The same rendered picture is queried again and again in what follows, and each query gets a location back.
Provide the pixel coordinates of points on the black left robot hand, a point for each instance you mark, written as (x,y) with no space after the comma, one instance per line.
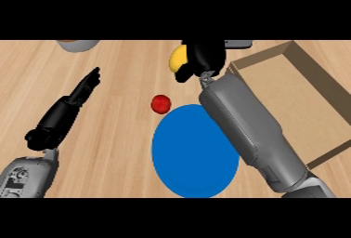
(59,119)

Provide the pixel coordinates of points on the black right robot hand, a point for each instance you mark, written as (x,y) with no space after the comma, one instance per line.
(205,55)

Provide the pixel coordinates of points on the yellow lemon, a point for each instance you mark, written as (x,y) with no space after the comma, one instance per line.
(177,59)

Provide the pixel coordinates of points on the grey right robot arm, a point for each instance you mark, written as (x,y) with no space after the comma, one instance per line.
(256,130)

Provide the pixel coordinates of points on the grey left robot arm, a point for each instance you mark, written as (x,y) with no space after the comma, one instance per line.
(23,176)

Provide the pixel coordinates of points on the brown cardboard box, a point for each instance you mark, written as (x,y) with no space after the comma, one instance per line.
(292,102)

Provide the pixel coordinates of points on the blue plate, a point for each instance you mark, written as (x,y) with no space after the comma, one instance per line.
(192,155)

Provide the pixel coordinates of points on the dark grey flat object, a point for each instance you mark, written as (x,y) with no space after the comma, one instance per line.
(238,44)

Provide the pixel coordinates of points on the red round fruit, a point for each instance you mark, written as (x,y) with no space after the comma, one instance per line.
(161,104)

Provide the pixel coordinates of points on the grey bowl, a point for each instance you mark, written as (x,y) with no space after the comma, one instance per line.
(77,45)

